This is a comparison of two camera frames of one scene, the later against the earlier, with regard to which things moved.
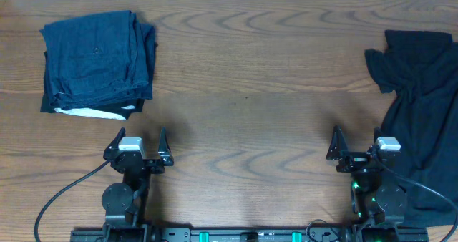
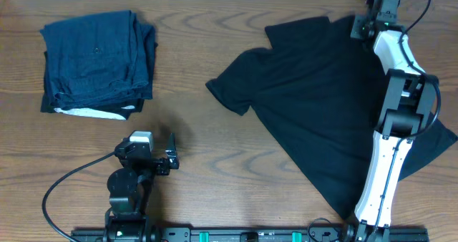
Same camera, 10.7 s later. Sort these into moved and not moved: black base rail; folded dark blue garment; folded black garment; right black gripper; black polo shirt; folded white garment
Moved: right black gripper; black polo shirt
Not moved: folded dark blue garment; folded black garment; black base rail; folded white garment
